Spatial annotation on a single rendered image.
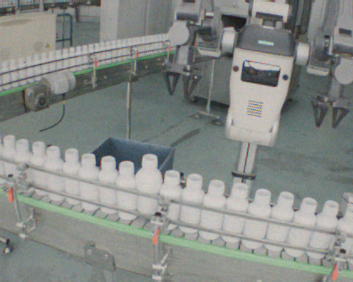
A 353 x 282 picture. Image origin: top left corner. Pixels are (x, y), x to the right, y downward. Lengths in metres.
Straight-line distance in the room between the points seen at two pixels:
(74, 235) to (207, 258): 0.41
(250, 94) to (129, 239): 0.72
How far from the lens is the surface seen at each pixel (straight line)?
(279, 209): 0.89
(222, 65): 4.72
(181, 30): 0.96
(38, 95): 2.22
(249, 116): 1.40
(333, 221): 0.92
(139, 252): 1.03
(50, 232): 1.17
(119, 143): 1.61
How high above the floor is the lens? 1.62
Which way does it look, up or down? 27 degrees down
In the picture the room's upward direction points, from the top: 7 degrees clockwise
